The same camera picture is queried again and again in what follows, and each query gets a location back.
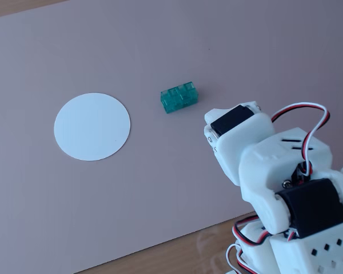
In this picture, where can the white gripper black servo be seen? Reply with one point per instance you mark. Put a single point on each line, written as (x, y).
(228, 121)

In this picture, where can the teal lego brick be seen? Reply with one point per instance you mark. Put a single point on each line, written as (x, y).
(178, 98)

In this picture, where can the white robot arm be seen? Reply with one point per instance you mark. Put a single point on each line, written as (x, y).
(300, 205)

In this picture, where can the white paper circle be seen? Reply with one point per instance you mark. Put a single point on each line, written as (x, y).
(92, 126)

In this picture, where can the pink rectangular mat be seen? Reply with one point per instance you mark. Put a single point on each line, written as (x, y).
(160, 194)

